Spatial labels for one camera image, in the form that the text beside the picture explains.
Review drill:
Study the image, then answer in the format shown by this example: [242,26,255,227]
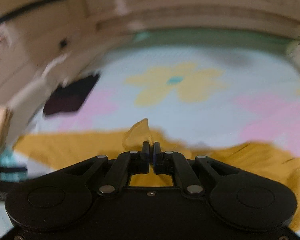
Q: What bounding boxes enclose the yellow knitted sweater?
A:
[13,119,300,231]

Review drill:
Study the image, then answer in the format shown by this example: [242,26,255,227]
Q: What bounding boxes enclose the floral pastel bed sheet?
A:
[0,29,300,239]

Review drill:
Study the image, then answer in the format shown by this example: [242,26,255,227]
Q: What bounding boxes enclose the dark striped folded garment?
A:
[43,73,100,116]

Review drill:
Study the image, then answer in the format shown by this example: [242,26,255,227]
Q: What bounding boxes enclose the beige wooden headboard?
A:
[85,0,300,38]

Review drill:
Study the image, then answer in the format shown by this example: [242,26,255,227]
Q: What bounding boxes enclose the beige wooden nightstand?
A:
[0,0,91,105]

